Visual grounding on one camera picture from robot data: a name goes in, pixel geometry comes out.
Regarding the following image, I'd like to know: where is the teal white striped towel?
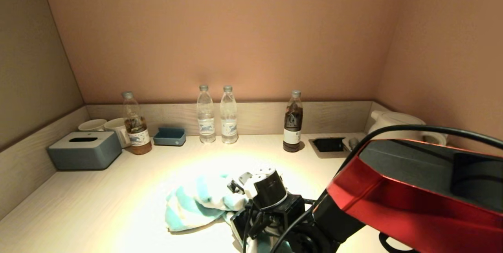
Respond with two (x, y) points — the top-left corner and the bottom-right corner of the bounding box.
(165, 174), (295, 253)

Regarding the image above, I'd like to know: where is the black recessed socket panel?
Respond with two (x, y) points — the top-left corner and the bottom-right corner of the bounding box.
(309, 137), (346, 158)

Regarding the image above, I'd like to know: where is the dark tea bottle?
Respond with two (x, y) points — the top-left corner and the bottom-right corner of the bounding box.
(283, 90), (303, 152)

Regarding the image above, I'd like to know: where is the clear water bottle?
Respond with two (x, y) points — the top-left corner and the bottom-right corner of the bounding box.
(196, 84), (216, 144)
(220, 85), (239, 144)

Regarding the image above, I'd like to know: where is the white electric kettle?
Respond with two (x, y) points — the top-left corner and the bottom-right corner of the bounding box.
(368, 111), (448, 146)

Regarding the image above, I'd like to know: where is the small blue tray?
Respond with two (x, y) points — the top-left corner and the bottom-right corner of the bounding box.
(153, 128), (186, 147)

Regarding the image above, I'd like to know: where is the amber tea bottle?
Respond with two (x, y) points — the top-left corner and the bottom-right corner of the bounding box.
(121, 91), (152, 155)

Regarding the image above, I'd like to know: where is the white mug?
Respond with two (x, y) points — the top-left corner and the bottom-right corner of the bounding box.
(78, 119), (107, 132)
(104, 118), (131, 148)

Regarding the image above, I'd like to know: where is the grey-blue tissue box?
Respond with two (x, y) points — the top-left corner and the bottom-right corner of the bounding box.
(47, 131), (122, 171)

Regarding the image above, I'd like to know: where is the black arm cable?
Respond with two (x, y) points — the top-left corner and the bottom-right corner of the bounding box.
(242, 125), (503, 253)

